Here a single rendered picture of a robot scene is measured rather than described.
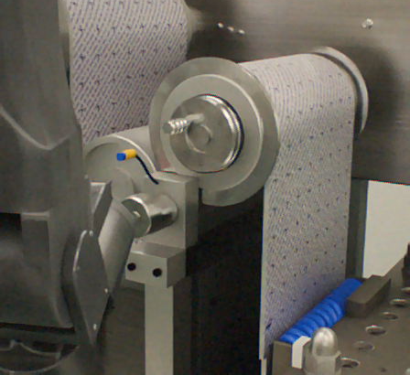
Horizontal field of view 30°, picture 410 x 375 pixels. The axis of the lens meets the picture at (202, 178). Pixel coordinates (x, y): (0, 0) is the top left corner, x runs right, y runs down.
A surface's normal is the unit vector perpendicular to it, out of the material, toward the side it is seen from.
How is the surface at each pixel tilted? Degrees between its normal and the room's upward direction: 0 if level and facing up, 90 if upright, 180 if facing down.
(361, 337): 0
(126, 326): 0
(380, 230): 90
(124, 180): 90
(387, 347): 0
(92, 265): 90
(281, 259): 90
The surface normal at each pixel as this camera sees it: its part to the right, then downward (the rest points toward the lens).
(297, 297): 0.86, 0.13
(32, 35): 0.97, 0.02
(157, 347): -0.50, 0.20
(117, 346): 0.01, -0.97
